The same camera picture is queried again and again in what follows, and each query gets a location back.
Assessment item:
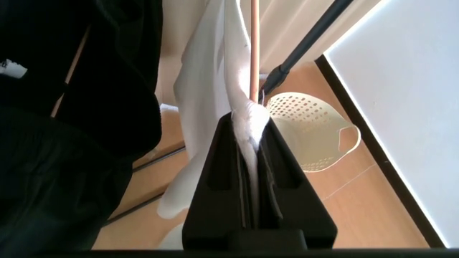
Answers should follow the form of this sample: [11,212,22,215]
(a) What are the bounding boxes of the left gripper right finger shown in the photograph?
[257,118,339,251]

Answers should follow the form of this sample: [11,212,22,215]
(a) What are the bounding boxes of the white laundry basket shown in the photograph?
[265,91,362,173]

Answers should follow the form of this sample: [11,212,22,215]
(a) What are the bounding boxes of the pink clothes hanger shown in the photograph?
[49,25,91,118]
[250,0,260,103]

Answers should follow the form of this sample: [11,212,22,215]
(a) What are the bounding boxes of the white printed T-shirt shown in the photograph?
[156,0,270,251]

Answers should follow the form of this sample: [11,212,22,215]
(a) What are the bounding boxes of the black shorts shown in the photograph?
[0,0,164,251]

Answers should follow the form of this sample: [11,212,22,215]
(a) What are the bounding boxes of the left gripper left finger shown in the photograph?
[181,112,255,251]

